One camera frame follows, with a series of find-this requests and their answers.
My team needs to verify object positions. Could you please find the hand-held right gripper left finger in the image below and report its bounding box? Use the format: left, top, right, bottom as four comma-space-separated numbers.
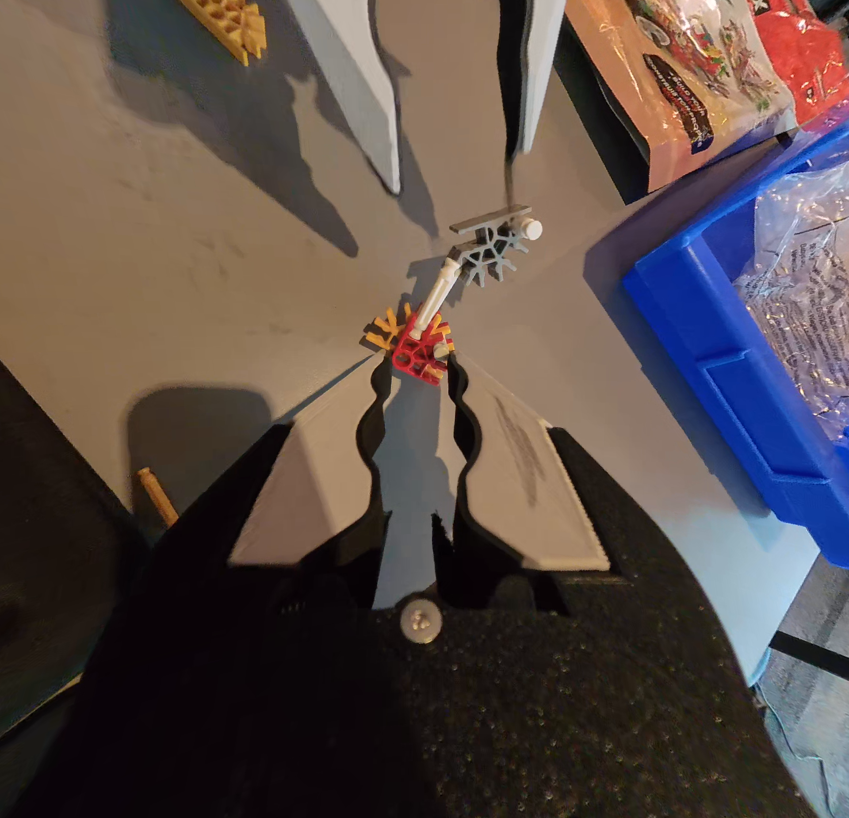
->
229, 354, 392, 570

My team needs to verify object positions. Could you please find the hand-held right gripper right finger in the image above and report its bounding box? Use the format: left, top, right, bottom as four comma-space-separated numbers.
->
447, 352, 611, 572

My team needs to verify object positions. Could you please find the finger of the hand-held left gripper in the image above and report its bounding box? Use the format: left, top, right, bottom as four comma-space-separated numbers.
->
274, 0, 403, 195
491, 0, 574, 164

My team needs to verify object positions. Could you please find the yellow toy connector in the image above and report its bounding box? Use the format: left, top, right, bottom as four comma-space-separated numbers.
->
170, 0, 268, 68

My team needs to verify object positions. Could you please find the red and yellow connector assembly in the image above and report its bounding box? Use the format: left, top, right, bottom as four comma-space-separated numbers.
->
363, 305, 459, 356

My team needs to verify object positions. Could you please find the grey toy connector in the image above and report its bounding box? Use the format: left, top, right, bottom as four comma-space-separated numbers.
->
448, 203, 535, 287

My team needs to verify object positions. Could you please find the orange toy package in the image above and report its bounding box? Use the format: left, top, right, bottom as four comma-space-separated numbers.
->
562, 0, 849, 193

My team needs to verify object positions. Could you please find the short orange toy rod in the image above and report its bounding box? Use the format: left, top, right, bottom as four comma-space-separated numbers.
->
137, 467, 180, 527

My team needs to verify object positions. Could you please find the blue plastic bin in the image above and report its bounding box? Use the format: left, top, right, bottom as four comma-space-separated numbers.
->
621, 120, 849, 562

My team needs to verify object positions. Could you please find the black dimpled pad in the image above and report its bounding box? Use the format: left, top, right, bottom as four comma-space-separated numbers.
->
0, 360, 155, 739

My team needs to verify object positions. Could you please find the clear bag of parts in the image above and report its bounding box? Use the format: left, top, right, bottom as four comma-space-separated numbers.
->
731, 160, 849, 442

